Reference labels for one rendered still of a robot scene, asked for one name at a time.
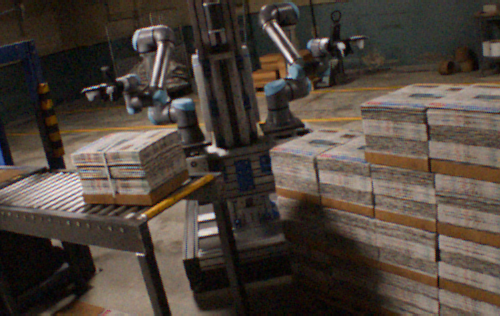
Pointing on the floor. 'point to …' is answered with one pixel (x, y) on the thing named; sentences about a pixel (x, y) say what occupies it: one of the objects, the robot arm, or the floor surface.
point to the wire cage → (167, 71)
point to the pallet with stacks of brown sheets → (272, 69)
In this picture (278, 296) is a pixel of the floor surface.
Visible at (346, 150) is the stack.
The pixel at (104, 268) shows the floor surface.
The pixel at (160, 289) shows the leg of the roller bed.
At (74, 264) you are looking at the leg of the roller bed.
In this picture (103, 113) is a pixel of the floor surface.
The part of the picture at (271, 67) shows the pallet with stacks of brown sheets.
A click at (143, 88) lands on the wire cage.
